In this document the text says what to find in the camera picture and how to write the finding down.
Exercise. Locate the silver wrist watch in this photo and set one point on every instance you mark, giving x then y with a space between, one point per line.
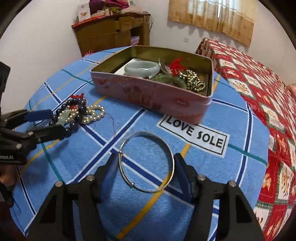
163 67

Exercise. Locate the blue plaid table cloth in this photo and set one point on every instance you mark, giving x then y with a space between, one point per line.
231 143

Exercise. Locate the pale jade pendant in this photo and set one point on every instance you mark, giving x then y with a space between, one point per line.
62 118

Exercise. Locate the person's hand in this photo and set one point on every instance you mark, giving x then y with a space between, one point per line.
8 175

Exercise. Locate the red patterned bed quilt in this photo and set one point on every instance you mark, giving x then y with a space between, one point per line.
274 104

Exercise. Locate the white product box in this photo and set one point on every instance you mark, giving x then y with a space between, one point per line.
83 12

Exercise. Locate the brown wooden desk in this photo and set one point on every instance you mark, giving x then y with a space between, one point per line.
114 31

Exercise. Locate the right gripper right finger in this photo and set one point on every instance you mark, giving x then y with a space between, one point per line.
236 219

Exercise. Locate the red knot tassel charm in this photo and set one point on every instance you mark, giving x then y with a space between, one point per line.
77 95

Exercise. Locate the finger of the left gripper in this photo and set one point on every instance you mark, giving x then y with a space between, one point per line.
39 115
48 133

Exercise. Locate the beige window curtain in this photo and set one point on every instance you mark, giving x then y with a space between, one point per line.
233 18

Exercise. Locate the pink metal tin box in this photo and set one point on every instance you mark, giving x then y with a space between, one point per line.
164 98

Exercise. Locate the gold coin red cord charm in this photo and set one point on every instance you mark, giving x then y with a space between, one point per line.
176 67

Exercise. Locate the dark green jade bangle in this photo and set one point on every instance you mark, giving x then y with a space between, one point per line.
170 80

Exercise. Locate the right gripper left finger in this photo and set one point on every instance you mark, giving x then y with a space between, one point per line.
55 218

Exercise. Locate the pale jade bangle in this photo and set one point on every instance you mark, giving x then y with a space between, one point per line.
153 69

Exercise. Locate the pile of clothes on desk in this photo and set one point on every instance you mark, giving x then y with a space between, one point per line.
117 7

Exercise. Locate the thin silver bangle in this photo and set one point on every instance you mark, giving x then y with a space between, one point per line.
150 156

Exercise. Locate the red flat box on desk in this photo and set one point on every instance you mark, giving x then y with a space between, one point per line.
90 20

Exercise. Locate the pink clothes pile on floor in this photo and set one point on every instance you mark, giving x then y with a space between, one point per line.
88 53

